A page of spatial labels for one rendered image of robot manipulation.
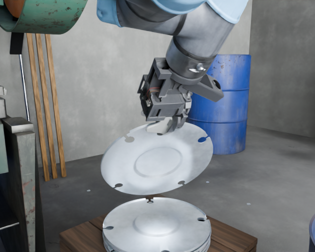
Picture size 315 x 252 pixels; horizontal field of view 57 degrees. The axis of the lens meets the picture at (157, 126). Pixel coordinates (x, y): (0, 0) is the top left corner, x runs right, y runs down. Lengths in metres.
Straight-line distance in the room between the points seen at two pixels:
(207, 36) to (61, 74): 2.08
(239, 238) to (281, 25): 3.15
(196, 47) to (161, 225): 0.52
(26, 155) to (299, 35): 3.22
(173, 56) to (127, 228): 0.51
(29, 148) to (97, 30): 1.80
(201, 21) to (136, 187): 0.53
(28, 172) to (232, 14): 0.71
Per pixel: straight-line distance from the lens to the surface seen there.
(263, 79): 3.86
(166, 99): 0.52
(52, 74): 2.18
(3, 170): 0.97
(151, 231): 0.79
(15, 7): 1.26
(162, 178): 0.80
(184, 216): 0.87
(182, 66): 0.46
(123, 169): 0.74
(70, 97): 2.48
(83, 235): 0.88
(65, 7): 1.01
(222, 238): 0.86
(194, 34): 0.42
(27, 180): 0.93
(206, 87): 0.54
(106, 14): 0.39
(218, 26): 0.41
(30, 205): 0.96
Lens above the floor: 0.82
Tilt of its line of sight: 12 degrees down
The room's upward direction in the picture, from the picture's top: straight up
